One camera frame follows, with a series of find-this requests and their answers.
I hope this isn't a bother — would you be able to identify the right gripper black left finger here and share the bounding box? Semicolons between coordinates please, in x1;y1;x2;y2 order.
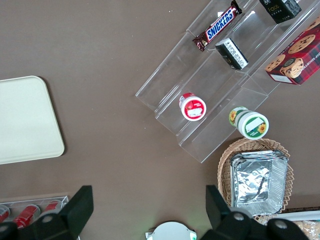
0;185;95;240

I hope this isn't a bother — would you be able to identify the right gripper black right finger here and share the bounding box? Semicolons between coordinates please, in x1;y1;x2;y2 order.
201;184;311;240

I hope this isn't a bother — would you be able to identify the light wicker basket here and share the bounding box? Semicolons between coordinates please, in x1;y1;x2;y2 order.
217;138;295;223

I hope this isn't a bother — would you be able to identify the beige plastic serving tray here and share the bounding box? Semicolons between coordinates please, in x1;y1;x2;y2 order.
0;75;66;166

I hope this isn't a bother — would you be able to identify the clear acrylic bottle rack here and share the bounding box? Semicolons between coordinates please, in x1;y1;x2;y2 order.
0;191;70;226

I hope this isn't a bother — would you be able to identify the red cola bottle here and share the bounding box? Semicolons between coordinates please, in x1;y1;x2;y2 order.
12;204;42;229
0;205;11;223

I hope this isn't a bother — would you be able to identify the stack of foil trays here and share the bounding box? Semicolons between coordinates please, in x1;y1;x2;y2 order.
229;149;291;218

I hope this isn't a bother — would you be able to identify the white plastic bin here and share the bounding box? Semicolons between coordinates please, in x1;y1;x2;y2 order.
281;206;320;240

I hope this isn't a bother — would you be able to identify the large clear peanut snack packet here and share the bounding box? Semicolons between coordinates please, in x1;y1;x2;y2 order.
293;219;320;240

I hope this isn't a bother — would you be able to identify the green sunflower yogurt cup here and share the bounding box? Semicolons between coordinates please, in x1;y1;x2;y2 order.
228;106;270;140

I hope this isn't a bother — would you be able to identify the red strawberry yogurt cup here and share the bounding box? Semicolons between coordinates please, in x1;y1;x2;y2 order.
178;92;208;122

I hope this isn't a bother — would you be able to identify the clear acrylic stepped display stand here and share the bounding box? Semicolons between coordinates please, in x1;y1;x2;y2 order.
135;0;320;164

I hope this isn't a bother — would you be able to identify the small black snack box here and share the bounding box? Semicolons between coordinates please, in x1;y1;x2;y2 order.
259;0;303;25
214;37;250;71

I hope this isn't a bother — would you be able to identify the red tartan cookie box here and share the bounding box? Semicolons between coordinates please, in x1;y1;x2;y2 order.
264;17;320;86

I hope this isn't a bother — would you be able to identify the Snickers chocolate bar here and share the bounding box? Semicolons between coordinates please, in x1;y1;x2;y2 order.
191;0;243;52

